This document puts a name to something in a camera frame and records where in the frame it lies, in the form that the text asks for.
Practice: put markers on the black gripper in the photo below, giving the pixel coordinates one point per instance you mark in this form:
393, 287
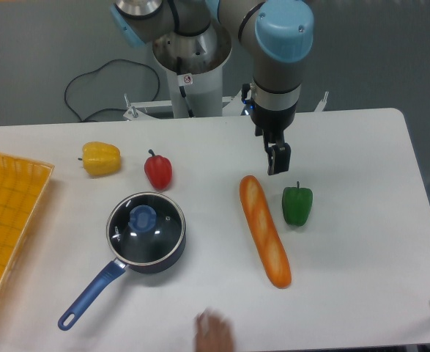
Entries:
272, 113

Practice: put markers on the glass lid blue knob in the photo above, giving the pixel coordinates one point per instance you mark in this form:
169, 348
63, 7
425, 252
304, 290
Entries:
146, 231

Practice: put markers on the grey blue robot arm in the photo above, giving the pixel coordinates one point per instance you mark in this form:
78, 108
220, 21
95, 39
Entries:
277, 34

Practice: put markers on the blurred human hand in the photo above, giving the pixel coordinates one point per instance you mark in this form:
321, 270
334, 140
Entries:
213, 333

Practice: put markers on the green bell pepper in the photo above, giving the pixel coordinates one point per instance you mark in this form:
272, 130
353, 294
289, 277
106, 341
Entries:
296, 204

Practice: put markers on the orange baguette bread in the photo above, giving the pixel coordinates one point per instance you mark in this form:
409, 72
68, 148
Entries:
264, 233

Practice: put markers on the red bell pepper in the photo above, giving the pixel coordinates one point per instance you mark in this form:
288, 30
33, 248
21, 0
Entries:
158, 170

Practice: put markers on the yellow bell pepper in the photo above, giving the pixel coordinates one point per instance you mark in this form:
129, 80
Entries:
100, 159

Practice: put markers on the yellow plastic basket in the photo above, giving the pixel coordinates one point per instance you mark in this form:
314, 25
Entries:
22, 184

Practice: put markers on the white metal base frame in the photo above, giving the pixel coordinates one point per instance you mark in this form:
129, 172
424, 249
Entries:
162, 109

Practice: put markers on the blue saucepan with handle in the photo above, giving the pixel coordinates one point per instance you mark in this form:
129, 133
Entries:
105, 277

